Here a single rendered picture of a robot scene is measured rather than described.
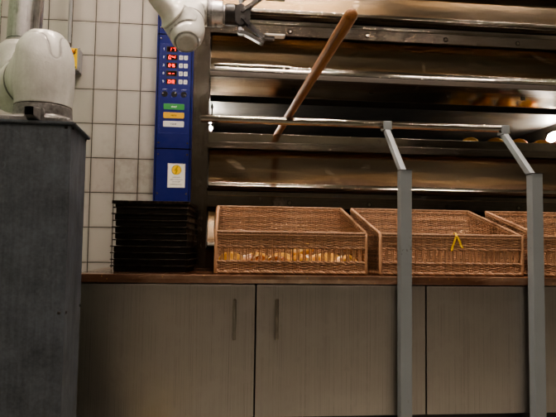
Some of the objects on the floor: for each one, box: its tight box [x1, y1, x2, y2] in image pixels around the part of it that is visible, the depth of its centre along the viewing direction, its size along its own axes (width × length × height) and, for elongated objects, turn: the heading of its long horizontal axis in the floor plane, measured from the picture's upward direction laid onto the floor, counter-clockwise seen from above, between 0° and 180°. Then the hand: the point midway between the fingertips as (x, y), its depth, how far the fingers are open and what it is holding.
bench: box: [76, 267, 556, 417], centre depth 227 cm, size 56×242×58 cm
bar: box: [201, 114, 547, 417], centre depth 206 cm, size 31×127×118 cm
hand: (281, 17), depth 203 cm, fingers open, 13 cm apart
